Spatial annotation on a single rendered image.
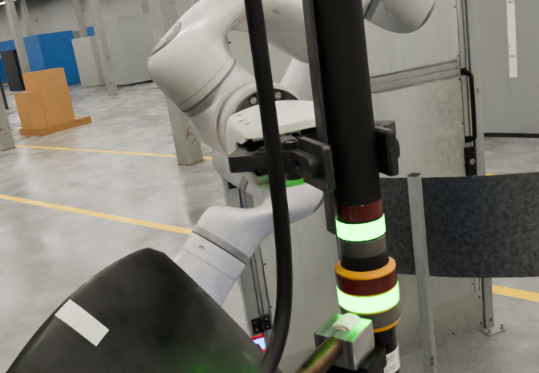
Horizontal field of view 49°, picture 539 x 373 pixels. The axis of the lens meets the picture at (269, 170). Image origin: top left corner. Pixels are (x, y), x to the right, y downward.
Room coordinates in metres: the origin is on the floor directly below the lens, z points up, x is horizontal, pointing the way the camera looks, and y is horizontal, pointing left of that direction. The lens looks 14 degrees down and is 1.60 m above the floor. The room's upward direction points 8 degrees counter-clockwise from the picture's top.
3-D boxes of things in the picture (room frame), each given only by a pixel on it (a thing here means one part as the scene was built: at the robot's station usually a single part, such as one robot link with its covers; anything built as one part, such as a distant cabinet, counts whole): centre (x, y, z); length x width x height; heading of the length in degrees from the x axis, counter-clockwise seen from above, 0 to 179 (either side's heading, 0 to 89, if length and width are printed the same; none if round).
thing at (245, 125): (0.49, -0.02, 1.50); 0.11 x 0.10 x 0.07; 18
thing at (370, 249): (0.39, -0.06, 1.44); 0.03 x 0.03 x 0.01
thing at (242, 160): (0.45, 0.00, 1.50); 0.08 x 0.06 x 0.01; 137
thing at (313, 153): (0.39, -0.02, 1.50); 0.07 x 0.03 x 0.03; 18
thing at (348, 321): (0.36, -0.04, 1.39); 0.02 x 0.02 x 0.02; 53
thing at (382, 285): (0.39, -0.06, 1.42); 0.04 x 0.04 x 0.01
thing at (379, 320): (0.39, -0.06, 1.39); 0.04 x 0.04 x 0.01
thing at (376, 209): (0.39, -0.06, 1.47); 0.03 x 0.03 x 0.01
